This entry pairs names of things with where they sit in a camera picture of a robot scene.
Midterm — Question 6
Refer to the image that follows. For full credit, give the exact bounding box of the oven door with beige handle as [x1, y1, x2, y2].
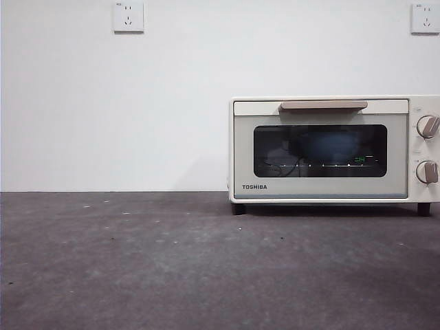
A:
[233, 98, 410, 199]

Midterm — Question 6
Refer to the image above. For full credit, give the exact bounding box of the blue ribbed bowl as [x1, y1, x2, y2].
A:
[297, 129, 358, 162]

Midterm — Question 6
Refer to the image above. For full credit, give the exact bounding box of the cream Toshiba toaster oven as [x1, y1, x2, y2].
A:
[229, 95, 440, 217]

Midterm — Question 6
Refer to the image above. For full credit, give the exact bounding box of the beige oven knob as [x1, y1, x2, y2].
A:
[416, 115, 440, 140]
[415, 160, 440, 184]

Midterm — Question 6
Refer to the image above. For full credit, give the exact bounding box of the metal oven wire rack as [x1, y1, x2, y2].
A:
[263, 162, 379, 169]

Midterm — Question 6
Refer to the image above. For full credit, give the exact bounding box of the white wall socket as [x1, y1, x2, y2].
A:
[410, 3, 440, 34]
[113, 1, 145, 34]

